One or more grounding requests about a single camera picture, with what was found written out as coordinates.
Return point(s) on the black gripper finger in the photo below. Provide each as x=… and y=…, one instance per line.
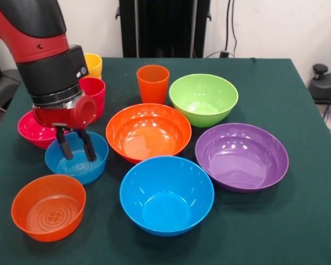
x=88, y=149
x=64, y=146

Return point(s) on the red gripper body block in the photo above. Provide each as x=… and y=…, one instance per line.
x=60, y=117

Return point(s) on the small blue bowl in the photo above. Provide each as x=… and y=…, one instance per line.
x=93, y=174

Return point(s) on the pink bowl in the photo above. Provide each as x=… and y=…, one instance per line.
x=27, y=132

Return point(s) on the large orange bowl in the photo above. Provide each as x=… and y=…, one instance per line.
x=143, y=138

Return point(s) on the green bowl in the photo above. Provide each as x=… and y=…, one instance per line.
x=201, y=110

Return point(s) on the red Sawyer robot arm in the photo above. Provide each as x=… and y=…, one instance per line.
x=38, y=33

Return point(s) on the pink cup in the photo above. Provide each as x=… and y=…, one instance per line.
x=98, y=91

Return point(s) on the yellow cup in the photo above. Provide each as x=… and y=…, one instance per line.
x=95, y=64

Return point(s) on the dark grey stand base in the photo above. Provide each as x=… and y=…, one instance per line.
x=325, y=85
x=2, y=88

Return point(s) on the small orange bowl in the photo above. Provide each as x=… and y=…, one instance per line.
x=49, y=215

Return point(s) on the orange cup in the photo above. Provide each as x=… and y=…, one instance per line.
x=153, y=91

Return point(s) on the large blue bowl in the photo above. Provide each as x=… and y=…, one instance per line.
x=165, y=204

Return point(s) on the purple bowl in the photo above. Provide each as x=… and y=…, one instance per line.
x=237, y=160

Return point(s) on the dark green tablecloth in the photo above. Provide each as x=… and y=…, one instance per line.
x=264, y=220

